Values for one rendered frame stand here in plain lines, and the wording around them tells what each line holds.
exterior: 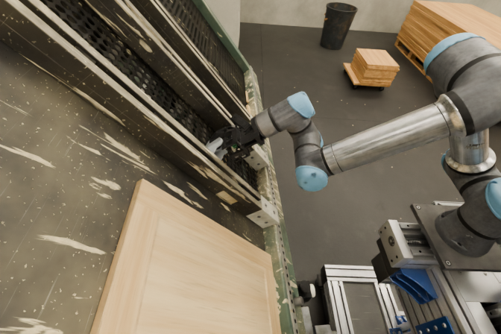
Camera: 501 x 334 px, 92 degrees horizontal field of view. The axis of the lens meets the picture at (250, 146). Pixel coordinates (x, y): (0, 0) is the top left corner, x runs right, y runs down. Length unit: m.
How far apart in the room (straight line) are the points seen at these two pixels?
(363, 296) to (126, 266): 1.48
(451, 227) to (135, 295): 0.90
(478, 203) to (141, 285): 0.88
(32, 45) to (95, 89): 0.11
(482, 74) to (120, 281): 0.73
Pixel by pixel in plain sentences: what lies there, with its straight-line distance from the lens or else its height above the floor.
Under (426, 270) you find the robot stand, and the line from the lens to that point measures 1.13.
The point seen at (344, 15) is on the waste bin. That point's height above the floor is 0.59.
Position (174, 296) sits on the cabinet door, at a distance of 0.55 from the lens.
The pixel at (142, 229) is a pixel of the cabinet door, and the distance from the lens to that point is 0.52.
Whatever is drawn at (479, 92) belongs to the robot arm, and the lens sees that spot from 0.61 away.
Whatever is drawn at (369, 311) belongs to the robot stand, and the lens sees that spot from 1.76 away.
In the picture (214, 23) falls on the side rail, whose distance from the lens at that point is 1.75.
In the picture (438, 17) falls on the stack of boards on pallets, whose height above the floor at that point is 0.74.
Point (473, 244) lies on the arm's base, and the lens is 1.03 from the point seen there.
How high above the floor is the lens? 1.77
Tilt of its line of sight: 45 degrees down
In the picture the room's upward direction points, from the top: 5 degrees clockwise
